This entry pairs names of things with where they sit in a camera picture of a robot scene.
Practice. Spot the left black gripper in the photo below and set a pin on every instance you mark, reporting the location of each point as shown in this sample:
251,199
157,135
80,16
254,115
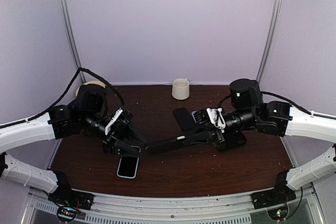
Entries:
114,143

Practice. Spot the left aluminium corner post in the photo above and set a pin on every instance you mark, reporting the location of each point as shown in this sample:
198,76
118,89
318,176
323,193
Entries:
70,33

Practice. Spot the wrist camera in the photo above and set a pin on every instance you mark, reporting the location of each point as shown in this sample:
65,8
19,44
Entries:
117,126
210,118

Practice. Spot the black phone case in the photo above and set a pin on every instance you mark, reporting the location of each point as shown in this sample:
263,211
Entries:
233,140

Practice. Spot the phone in light-blue case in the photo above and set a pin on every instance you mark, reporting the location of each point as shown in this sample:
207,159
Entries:
128,167

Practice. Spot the black phone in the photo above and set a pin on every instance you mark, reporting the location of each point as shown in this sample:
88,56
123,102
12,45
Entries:
184,118
164,146

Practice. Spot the aluminium corner post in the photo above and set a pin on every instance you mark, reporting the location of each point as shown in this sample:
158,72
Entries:
70,33
276,10

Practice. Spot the right aluminium corner post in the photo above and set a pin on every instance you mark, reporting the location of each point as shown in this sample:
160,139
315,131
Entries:
276,10

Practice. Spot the beige ceramic plate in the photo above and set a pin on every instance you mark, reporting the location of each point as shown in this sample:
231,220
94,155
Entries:
96,82

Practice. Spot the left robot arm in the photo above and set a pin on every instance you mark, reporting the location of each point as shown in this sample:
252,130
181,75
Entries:
88,111

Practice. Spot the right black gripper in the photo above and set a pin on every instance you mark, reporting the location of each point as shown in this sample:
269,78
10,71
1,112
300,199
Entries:
214,136

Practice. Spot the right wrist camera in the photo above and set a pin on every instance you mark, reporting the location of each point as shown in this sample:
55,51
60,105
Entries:
210,118

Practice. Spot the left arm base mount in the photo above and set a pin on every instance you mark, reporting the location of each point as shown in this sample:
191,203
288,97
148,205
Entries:
75,199

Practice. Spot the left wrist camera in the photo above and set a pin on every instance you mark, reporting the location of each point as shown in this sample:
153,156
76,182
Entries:
117,126

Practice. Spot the cream textured mug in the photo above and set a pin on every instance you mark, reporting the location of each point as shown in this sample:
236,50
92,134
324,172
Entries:
181,89

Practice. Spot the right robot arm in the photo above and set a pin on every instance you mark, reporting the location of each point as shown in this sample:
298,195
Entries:
281,118

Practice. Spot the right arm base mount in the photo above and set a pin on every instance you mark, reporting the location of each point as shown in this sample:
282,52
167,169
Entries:
272,197

